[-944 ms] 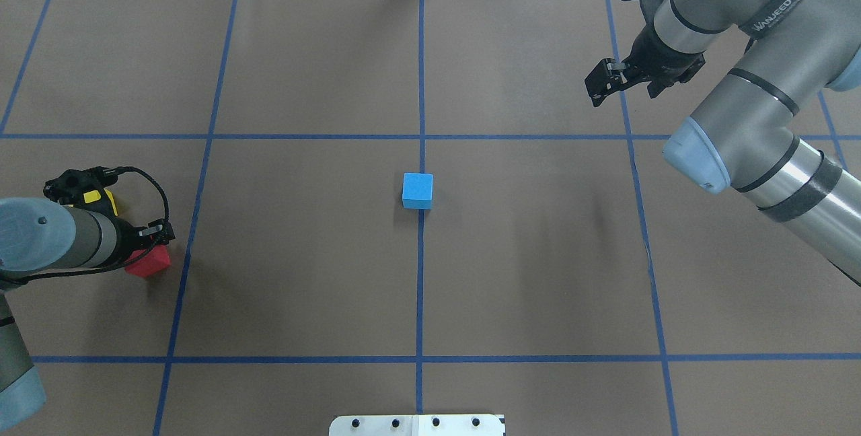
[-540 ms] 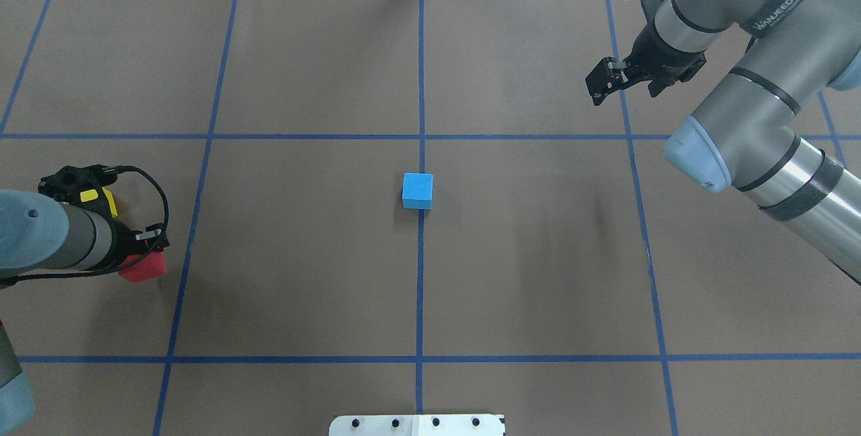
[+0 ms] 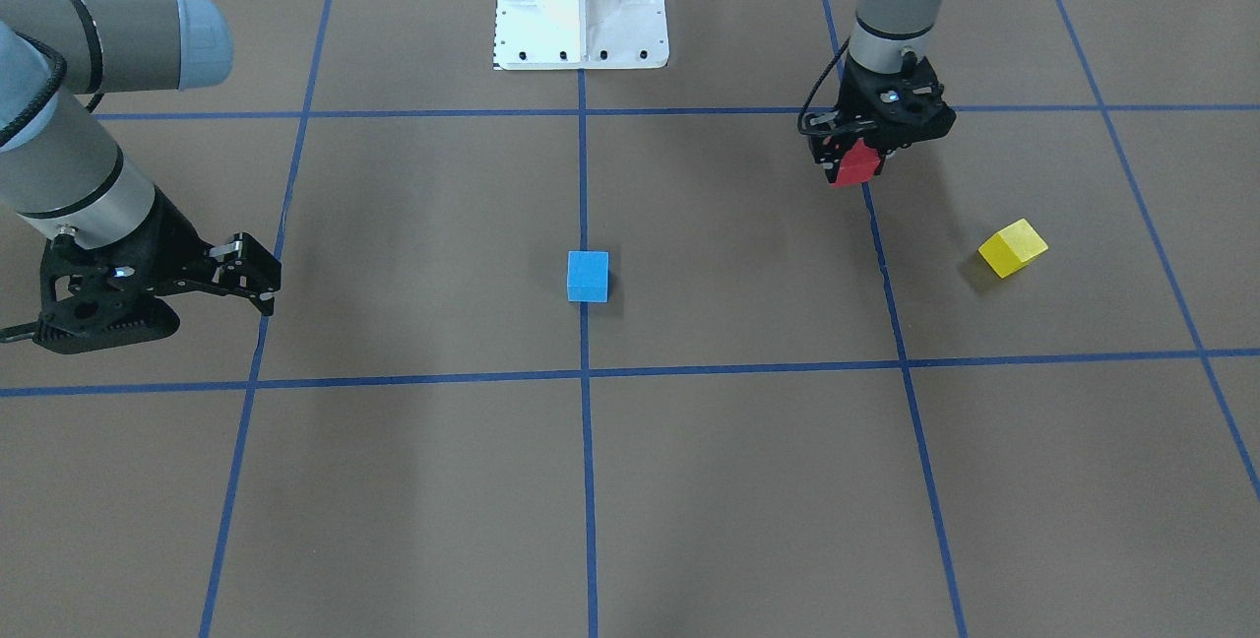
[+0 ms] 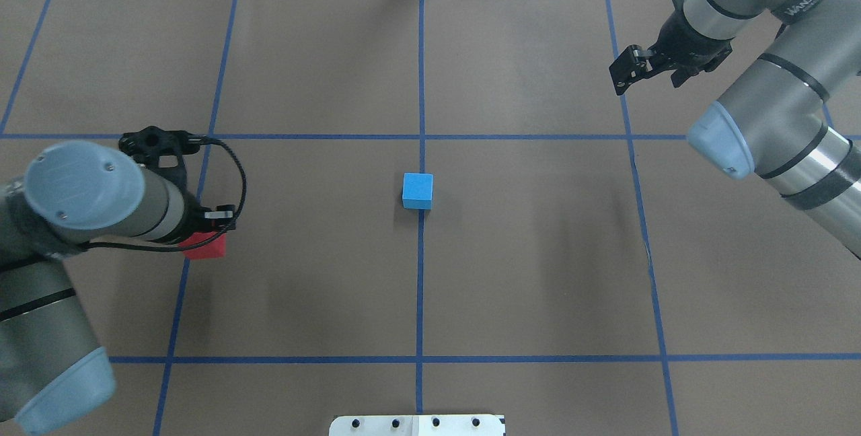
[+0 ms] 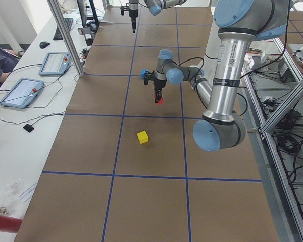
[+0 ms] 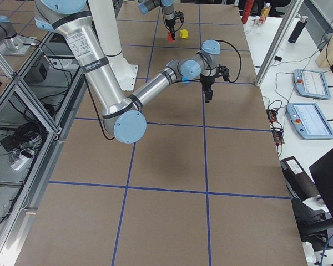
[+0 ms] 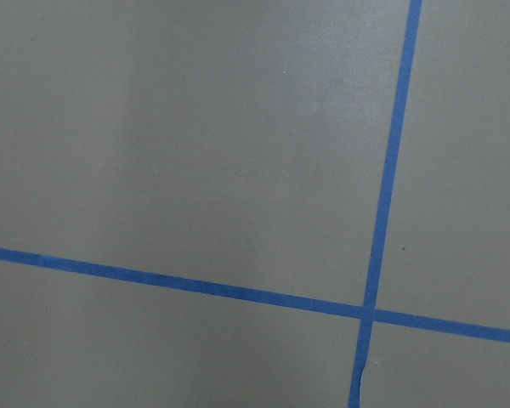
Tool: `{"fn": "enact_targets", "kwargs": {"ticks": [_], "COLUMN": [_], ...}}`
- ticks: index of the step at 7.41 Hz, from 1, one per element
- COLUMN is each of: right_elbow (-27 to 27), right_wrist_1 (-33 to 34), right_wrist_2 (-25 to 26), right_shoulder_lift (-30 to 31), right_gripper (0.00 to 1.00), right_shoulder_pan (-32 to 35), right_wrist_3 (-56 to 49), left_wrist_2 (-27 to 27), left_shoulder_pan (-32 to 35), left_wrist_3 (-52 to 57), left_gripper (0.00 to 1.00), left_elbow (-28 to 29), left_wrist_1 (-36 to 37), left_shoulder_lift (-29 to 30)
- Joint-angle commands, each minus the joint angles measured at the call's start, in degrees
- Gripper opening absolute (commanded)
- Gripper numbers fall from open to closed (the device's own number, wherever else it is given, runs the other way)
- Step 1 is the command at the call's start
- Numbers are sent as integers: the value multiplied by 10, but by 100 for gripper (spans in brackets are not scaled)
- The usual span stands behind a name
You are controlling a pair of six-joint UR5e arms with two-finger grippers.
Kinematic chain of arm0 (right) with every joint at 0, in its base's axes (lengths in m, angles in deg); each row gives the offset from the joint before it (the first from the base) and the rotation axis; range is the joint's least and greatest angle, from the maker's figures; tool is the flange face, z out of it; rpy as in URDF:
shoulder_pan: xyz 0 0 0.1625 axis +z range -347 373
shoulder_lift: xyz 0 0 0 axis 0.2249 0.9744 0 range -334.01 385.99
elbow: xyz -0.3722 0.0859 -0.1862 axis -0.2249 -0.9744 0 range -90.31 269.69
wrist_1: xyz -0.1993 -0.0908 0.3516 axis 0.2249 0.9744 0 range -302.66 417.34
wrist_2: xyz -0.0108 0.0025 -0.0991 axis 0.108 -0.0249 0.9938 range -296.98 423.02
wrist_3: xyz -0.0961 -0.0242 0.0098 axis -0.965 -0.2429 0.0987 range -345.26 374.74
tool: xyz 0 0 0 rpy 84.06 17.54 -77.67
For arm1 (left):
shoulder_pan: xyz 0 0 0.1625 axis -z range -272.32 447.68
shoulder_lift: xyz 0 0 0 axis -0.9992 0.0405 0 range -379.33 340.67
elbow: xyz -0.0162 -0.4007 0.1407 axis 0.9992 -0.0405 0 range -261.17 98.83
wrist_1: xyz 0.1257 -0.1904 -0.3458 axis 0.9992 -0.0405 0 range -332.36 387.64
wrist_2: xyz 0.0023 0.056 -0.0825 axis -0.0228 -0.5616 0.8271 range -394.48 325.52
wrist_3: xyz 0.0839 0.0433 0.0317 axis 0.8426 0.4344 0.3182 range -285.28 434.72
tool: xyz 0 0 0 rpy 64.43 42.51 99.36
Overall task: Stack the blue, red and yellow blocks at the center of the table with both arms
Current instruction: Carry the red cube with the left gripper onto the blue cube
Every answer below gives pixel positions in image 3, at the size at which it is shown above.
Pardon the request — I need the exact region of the blue block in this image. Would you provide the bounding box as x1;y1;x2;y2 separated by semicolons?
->
566;248;611;304

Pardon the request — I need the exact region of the yellow block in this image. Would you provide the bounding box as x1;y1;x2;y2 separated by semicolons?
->
977;218;1050;279

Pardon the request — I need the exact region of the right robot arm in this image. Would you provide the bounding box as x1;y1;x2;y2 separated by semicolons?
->
1;0;281;354

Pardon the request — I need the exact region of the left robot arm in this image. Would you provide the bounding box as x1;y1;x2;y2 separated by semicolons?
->
796;0;958;188

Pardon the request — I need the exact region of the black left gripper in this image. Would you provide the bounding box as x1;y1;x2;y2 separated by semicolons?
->
805;55;958;187

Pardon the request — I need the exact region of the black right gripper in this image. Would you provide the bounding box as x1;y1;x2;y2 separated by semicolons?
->
37;190;284;354

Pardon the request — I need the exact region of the red block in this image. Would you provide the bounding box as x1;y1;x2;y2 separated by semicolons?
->
829;139;886;188

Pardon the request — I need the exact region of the white camera pole base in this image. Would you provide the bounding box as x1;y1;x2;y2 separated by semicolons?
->
491;0;670;71

